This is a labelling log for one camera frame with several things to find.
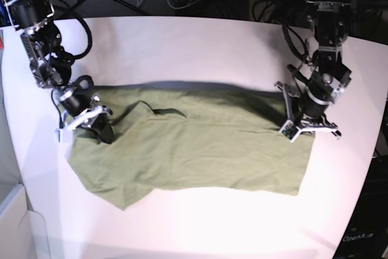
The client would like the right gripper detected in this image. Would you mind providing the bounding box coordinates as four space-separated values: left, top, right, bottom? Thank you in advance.
60 95 115 144

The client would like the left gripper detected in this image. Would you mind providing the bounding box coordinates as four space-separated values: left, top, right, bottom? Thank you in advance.
275 81 342 138

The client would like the green T-shirt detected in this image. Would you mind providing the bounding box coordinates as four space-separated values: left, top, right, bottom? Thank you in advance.
68 87 315 210

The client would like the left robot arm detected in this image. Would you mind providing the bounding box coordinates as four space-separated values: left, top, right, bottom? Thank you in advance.
276 0 352 142

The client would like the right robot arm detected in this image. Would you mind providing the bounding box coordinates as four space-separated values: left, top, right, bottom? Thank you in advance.
1 0 115 144

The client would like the black OpenArm case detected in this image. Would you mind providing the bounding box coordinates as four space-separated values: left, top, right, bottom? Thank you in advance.
333 156 387 258

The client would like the white cardboard box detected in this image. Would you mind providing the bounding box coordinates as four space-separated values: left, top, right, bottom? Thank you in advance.
1 184 51 258

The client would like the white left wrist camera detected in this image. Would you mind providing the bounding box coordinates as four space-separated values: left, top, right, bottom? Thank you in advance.
279 119 300 143

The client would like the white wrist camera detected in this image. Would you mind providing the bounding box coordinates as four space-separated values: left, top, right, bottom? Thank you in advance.
54 129 73 144
279 119 300 143

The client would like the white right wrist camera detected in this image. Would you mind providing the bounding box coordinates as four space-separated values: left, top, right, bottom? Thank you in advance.
54 129 73 144

